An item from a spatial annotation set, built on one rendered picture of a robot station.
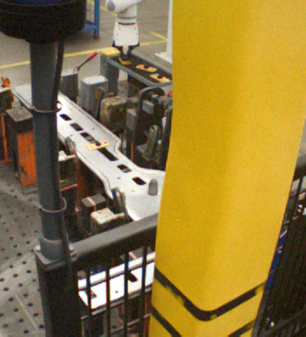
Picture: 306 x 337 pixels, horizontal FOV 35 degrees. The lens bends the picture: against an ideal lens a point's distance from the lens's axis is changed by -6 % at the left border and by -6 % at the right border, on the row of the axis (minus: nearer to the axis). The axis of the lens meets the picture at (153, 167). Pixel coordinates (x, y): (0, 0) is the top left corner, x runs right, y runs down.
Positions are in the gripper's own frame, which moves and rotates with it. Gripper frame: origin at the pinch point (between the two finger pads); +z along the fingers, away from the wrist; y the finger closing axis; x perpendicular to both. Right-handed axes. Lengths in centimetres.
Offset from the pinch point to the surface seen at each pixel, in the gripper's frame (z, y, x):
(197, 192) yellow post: -45, 30, 166
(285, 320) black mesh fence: 3, -1, 146
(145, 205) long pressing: 19, 11, 81
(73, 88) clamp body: 20.0, 20.8, -15.4
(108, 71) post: 10.9, 5.4, -10.1
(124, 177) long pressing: 19, 14, 65
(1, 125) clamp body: 30, 56, -4
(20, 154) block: 31, 47, 22
